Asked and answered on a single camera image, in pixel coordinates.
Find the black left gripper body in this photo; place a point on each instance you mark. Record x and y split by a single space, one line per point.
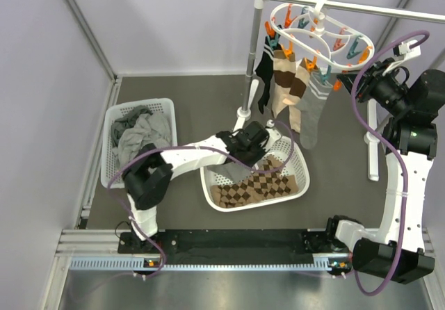
253 153

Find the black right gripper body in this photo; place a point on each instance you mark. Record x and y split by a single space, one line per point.
383 87

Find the orange peg holding grey sock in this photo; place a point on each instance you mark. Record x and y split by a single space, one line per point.
337 86

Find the teal peg holding grey sock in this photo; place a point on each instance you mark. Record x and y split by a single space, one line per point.
325 74

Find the white round clip hanger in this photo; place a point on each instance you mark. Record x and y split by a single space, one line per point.
316 33

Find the yellow-orange peg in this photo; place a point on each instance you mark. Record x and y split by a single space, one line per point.
310 64
288 52

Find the brown beige striped socks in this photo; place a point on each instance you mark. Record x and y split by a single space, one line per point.
284 70

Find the black sock with white stripes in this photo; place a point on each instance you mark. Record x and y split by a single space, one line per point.
264 71

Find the teal clothes peg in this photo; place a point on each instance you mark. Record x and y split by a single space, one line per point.
274 42

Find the orange clothes peg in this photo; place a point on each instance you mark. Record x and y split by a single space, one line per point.
270 31

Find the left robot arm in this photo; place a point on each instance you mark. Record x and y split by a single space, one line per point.
147 177

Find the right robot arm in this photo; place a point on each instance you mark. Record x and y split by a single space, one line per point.
410 139

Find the brown argyle socks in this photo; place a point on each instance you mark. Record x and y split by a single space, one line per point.
254 190

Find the white oval sock basket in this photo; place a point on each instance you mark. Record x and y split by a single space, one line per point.
284 156

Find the white rectangular laundry basket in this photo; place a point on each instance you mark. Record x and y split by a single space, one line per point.
164 105

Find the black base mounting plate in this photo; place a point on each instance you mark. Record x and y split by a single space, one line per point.
233 246

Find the grey clothes pile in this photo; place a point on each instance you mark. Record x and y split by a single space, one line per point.
140 127

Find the white drying rack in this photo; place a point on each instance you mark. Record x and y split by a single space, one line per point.
400 12

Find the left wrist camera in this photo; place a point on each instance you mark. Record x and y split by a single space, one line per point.
273 134

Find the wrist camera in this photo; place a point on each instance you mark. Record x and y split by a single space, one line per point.
406 51
273 134

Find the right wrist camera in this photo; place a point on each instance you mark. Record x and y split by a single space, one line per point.
406 51

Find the grey slotted cable duct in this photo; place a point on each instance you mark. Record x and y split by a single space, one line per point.
317 263

